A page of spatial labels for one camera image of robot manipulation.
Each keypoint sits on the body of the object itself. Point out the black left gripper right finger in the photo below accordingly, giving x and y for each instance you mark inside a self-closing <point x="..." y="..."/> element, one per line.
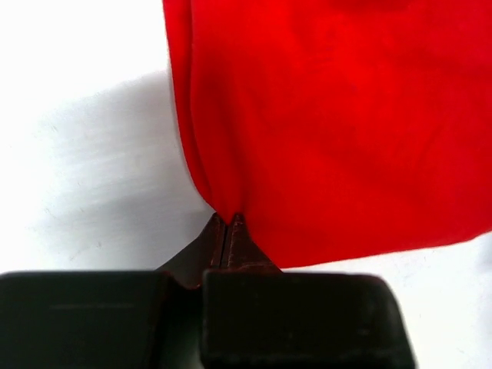
<point x="242" y="254"/>

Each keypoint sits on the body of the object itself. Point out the red t-shirt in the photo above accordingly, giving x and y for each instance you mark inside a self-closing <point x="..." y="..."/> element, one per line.
<point x="338" y="129"/>

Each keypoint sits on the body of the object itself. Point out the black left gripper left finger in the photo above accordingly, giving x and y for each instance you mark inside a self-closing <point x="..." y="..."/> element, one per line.
<point x="203" y="253"/>

